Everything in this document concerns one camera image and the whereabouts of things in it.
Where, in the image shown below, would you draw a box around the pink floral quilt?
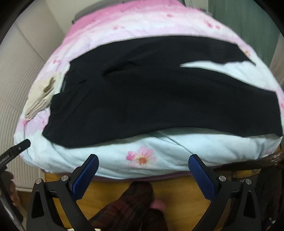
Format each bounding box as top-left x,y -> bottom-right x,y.
14,1 -> 283,179

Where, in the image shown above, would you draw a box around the green curtain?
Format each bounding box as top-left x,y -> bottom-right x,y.
208,0 -> 280,66

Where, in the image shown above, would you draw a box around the black pants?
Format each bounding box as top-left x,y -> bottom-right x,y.
43,36 -> 283,148

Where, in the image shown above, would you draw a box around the left hand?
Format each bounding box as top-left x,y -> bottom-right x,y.
3,171 -> 20,207

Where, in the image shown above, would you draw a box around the pink slipper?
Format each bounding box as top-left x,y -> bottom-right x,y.
150,199 -> 166,212

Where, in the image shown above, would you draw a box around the beige folded garment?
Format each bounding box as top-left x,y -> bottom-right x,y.
24,72 -> 63,121

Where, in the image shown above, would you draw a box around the plaid pajama leg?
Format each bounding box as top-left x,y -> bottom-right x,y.
89,181 -> 168,230

